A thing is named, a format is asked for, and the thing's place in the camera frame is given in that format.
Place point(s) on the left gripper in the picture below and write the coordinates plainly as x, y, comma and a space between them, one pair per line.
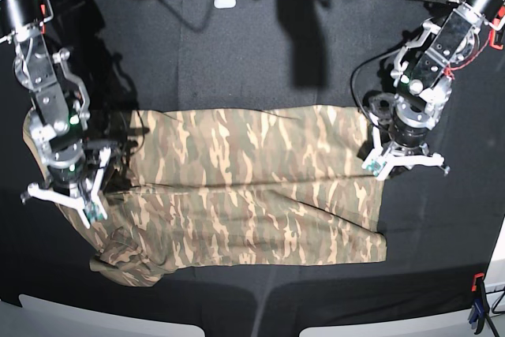
385, 157

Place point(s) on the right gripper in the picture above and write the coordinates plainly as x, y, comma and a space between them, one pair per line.
83, 198

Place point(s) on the camouflage t-shirt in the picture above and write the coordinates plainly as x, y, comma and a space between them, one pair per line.
225, 187

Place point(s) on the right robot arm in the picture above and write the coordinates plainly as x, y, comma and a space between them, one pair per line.
73, 166

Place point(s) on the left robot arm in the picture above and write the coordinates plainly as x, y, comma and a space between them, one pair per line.
422, 73

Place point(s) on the black table cloth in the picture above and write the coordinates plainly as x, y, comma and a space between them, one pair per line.
186, 54

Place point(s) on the red clamp right rear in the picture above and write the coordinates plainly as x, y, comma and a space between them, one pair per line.
498, 37

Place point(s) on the red blue clamp front right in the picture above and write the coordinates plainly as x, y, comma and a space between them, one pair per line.
480, 307

